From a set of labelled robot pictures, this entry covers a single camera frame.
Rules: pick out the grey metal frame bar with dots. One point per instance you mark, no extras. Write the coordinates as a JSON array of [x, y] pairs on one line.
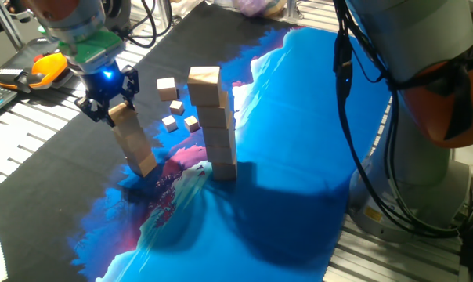
[[7, 23]]

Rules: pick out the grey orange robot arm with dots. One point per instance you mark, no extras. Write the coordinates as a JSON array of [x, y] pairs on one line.
[[412, 35]]

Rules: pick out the blue landscape print mat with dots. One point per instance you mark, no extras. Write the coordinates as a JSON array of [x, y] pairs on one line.
[[260, 227]]

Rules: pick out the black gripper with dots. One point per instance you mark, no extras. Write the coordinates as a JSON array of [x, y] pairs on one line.
[[101, 86]]

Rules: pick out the orange black teach pendant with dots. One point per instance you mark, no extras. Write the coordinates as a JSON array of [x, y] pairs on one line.
[[48, 66]]

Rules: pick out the purple plastic bag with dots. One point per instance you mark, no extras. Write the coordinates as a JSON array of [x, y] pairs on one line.
[[256, 8]]

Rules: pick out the silver aluminium frame post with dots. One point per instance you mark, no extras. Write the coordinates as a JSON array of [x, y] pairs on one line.
[[165, 13], [293, 11]]

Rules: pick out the small wooden cube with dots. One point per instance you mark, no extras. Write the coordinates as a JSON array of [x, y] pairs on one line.
[[191, 124], [176, 107], [169, 123]]

